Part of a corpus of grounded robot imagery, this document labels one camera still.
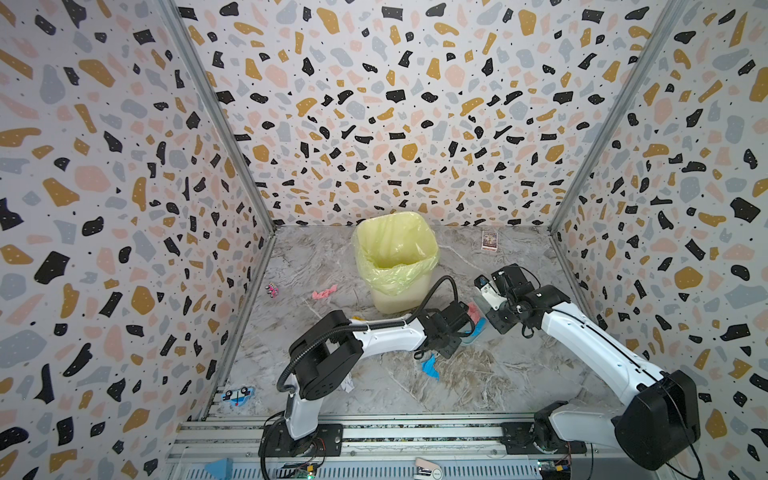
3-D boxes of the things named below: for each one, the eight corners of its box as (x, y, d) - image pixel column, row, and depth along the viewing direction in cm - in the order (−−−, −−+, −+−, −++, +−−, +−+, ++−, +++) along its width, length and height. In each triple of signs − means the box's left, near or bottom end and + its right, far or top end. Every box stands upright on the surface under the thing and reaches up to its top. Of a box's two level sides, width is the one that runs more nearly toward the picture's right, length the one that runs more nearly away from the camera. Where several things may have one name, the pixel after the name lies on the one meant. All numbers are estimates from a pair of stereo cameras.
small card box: (481, 249, 119) (482, 245, 117) (481, 234, 124) (482, 230, 122) (497, 251, 118) (498, 247, 116) (496, 236, 123) (498, 232, 121)
